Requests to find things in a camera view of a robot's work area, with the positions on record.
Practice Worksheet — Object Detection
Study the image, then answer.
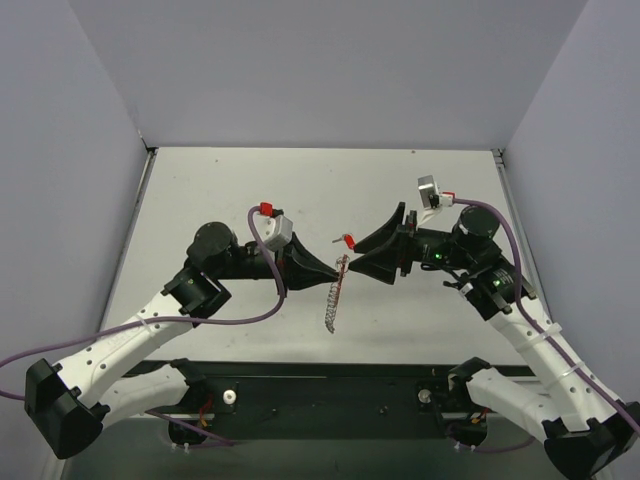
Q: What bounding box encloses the metal key holder red handle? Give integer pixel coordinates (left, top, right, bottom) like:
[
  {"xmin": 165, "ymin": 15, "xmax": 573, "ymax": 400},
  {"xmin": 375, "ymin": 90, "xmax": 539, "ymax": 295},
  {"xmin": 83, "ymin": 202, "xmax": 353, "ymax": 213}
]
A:
[{"xmin": 324, "ymin": 254, "xmax": 350, "ymax": 334}]

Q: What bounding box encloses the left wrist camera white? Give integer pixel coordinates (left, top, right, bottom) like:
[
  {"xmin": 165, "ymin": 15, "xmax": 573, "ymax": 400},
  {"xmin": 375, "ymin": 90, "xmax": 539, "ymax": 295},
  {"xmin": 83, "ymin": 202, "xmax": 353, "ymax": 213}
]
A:
[{"xmin": 257, "ymin": 214, "xmax": 293, "ymax": 252}]

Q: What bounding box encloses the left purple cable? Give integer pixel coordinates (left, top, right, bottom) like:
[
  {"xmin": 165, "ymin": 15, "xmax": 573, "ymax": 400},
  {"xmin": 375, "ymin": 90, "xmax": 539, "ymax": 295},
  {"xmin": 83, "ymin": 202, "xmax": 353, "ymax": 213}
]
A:
[{"xmin": 0, "ymin": 201, "xmax": 289, "ymax": 449}]

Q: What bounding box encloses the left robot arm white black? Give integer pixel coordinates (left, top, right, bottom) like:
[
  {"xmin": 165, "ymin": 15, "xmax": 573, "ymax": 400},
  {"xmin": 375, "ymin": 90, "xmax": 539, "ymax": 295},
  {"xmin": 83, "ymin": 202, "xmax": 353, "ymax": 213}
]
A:
[{"xmin": 24, "ymin": 216, "xmax": 338, "ymax": 459}]

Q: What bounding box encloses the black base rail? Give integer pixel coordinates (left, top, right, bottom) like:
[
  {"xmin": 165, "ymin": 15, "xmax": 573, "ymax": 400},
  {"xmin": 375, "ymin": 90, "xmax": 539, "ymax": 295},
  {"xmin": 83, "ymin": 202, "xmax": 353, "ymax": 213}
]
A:
[{"xmin": 156, "ymin": 361, "xmax": 488, "ymax": 444}]

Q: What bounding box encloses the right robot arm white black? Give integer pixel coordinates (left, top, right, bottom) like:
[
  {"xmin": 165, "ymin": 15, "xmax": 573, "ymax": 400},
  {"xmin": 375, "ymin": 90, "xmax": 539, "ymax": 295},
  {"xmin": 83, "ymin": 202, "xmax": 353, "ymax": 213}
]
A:
[{"xmin": 349, "ymin": 199, "xmax": 639, "ymax": 479}]

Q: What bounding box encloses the small key red cap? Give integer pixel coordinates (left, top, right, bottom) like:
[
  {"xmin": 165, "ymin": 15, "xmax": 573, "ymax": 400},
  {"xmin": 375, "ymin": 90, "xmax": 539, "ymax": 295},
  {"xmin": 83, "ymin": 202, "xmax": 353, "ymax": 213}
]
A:
[{"xmin": 333, "ymin": 233, "xmax": 356, "ymax": 250}]

